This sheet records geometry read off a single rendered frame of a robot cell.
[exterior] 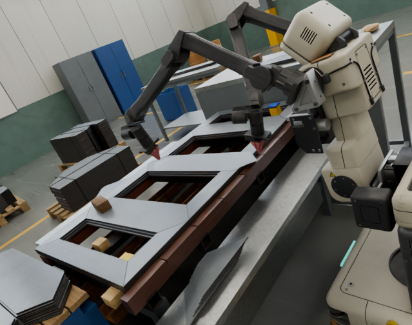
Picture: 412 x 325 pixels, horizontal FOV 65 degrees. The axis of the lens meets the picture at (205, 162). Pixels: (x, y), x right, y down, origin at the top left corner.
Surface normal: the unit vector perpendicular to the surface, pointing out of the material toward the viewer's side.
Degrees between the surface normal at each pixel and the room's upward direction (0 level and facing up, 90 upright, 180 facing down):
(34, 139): 90
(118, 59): 90
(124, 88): 90
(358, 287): 0
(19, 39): 90
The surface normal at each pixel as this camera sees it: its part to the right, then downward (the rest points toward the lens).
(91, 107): 0.69, 0.02
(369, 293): -0.36, -0.86
